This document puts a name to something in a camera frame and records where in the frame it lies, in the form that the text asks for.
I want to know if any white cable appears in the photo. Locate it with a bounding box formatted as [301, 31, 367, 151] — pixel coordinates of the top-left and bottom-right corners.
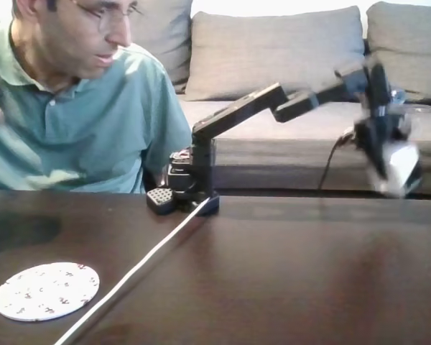
[52, 195, 212, 345]

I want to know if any clear plastic water bottle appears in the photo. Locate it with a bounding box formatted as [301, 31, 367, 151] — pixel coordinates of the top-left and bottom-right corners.
[389, 88, 407, 107]

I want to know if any black cable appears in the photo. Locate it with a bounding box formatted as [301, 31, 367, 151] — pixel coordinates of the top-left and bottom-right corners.
[316, 131, 353, 191]

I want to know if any round white patterned coaster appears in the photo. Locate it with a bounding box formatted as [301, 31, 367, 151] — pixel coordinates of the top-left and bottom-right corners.
[0, 262, 101, 322]

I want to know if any clear plastic wrapper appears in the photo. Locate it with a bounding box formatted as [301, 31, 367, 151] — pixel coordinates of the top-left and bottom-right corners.
[405, 104, 431, 116]

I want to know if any white and black servo box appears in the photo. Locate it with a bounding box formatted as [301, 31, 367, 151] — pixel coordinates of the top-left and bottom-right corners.
[367, 141, 424, 199]

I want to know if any person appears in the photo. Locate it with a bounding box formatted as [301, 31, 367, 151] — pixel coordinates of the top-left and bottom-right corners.
[0, 0, 194, 196]

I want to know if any grey sofa back cushion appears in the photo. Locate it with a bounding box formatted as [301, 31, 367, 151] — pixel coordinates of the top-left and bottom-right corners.
[129, 0, 194, 95]
[365, 1, 431, 98]
[184, 5, 373, 102]

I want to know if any grey fabric sofa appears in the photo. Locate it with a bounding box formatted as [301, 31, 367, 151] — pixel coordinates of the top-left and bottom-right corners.
[129, 0, 431, 198]

